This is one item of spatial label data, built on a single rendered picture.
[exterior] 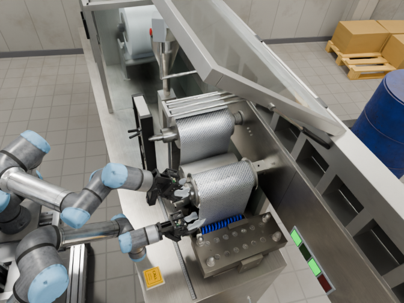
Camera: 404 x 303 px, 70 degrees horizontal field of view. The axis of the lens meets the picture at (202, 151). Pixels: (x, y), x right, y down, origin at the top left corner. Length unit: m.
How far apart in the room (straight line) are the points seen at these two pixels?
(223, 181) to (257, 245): 0.35
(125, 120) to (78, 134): 1.34
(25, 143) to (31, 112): 2.44
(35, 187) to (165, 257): 0.66
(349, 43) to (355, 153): 3.86
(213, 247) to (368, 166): 0.72
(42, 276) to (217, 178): 0.66
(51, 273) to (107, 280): 1.37
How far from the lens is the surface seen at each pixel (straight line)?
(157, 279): 1.38
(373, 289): 1.03
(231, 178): 1.17
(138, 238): 1.21
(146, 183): 0.97
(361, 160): 0.90
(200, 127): 1.22
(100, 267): 2.44
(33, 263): 1.08
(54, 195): 1.03
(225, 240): 1.34
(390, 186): 0.89
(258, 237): 1.37
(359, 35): 4.73
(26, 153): 1.25
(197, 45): 0.58
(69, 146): 3.18
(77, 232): 1.22
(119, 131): 1.92
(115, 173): 0.91
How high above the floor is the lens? 2.24
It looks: 49 degrees down
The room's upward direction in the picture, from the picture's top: 6 degrees clockwise
